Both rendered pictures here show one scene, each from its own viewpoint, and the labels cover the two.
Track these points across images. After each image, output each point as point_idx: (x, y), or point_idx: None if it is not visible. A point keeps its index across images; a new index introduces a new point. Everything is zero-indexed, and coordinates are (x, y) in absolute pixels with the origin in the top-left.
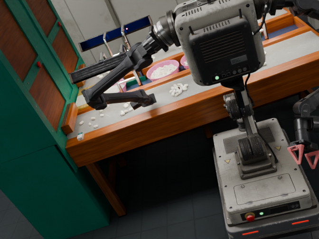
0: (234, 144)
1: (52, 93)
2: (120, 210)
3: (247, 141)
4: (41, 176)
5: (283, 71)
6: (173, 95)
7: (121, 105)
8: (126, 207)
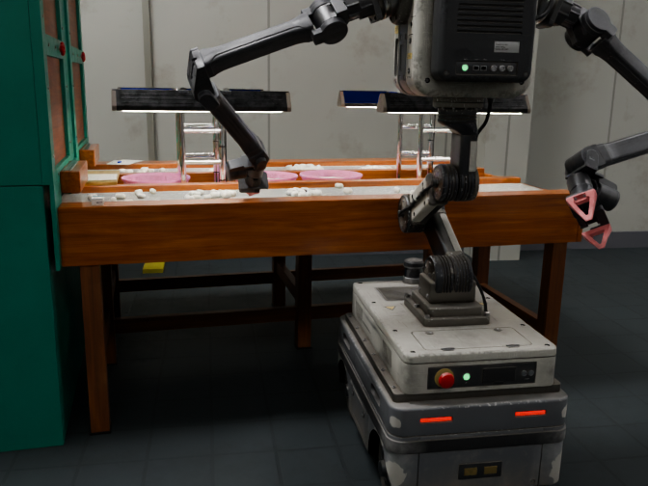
0: (399, 293)
1: (59, 117)
2: (103, 415)
3: (445, 256)
4: None
5: (496, 196)
6: (296, 195)
7: (182, 195)
8: (112, 421)
